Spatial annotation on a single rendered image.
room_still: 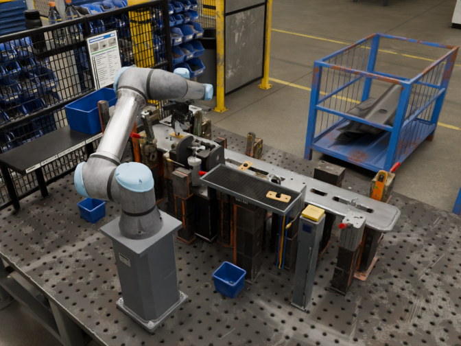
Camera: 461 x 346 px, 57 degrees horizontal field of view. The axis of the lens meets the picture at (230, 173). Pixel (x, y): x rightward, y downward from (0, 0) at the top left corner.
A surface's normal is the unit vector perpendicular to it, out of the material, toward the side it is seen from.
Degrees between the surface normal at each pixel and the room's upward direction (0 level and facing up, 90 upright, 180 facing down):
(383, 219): 0
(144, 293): 90
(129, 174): 8
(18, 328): 0
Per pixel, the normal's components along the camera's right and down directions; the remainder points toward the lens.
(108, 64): 0.83, 0.31
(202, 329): 0.00, -0.84
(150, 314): 0.08, 0.52
